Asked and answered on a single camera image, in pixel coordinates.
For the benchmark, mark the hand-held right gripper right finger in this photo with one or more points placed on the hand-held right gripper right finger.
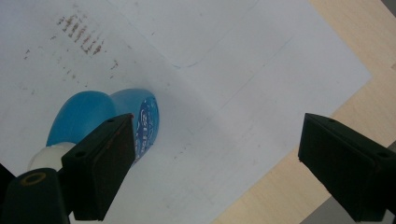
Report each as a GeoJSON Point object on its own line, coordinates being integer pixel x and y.
{"type": "Point", "coordinates": [348, 168]}

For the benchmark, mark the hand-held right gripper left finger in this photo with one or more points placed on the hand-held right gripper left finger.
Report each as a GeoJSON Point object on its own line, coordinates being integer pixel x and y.
{"type": "Point", "coordinates": [99, 168]}

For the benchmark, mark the blue bottle with white cap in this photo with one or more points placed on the blue bottle with white cap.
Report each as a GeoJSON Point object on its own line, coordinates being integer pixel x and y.
{"type": "Point", "coordinates": [81, 115]}

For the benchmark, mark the white paper sheet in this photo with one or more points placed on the white paper sheet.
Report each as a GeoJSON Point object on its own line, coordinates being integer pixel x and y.
{"type": "Point", "coordinates": [218, 93]}

